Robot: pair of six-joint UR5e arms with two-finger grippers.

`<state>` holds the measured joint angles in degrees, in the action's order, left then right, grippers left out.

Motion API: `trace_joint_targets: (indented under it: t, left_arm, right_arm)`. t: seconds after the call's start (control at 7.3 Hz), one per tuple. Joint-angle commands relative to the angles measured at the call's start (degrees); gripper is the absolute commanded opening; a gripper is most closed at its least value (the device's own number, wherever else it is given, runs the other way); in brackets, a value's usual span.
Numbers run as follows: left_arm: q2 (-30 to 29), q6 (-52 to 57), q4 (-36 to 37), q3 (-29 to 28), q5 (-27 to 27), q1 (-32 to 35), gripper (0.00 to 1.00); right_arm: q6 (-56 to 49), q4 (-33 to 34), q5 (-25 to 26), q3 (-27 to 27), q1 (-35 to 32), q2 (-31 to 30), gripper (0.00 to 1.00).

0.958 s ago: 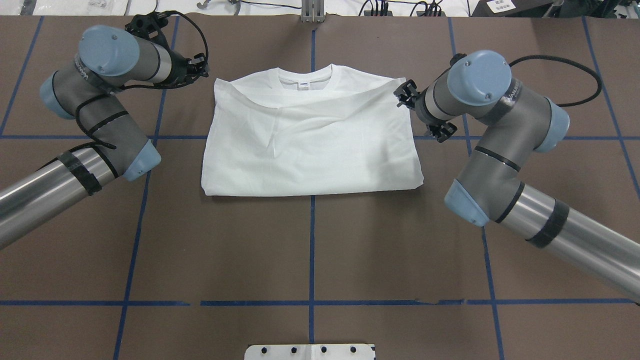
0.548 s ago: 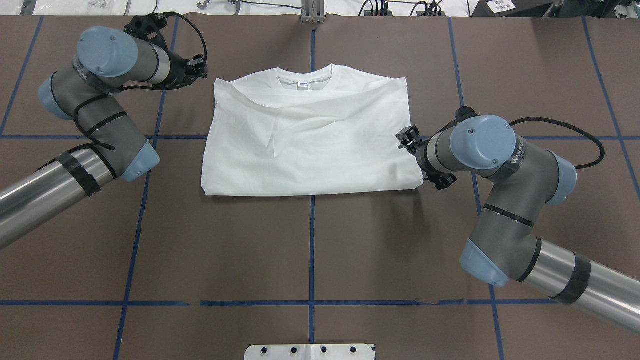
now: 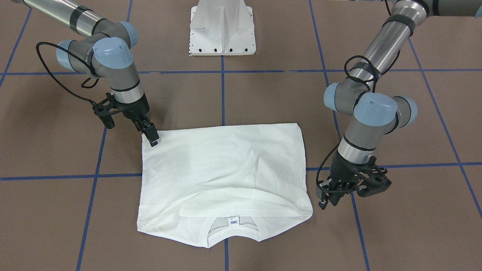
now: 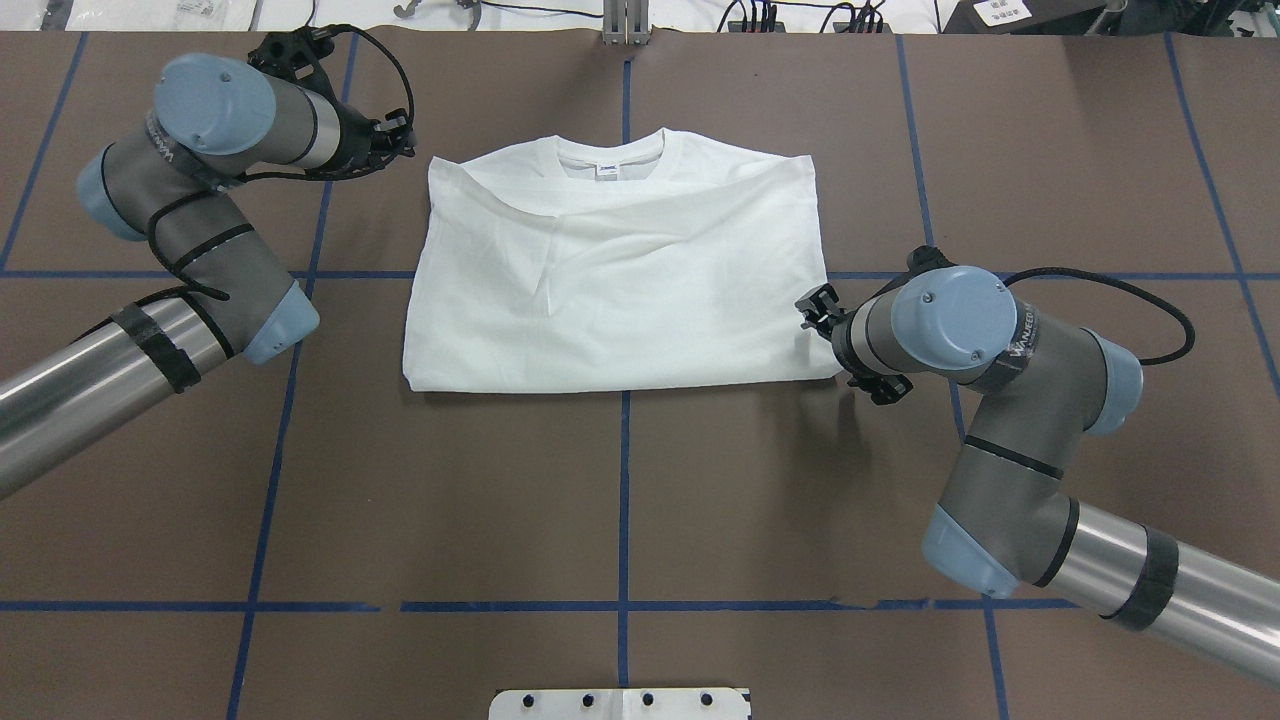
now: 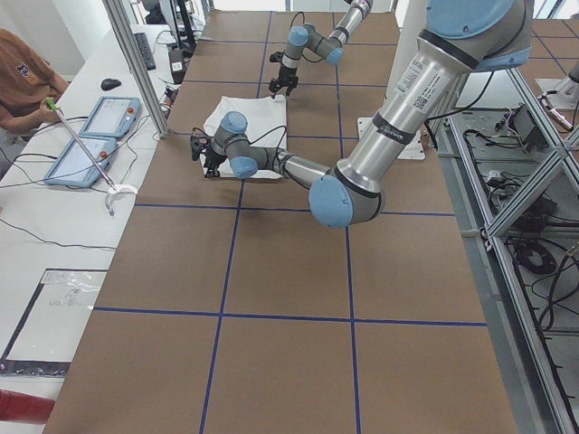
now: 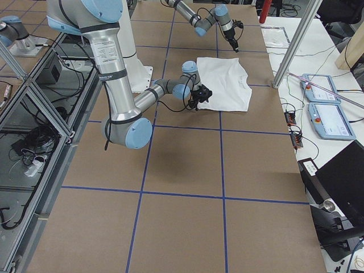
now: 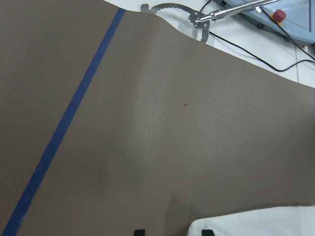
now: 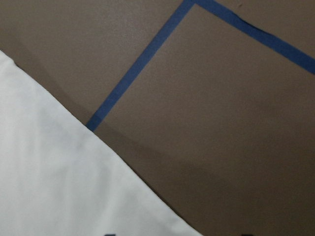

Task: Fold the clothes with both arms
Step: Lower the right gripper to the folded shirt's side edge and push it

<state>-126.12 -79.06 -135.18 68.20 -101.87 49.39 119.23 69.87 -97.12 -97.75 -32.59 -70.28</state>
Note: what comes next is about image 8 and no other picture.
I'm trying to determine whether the white long-sleeve printed shirt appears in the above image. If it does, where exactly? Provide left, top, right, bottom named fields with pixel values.
left=0, top=53, right=198, bottom=236

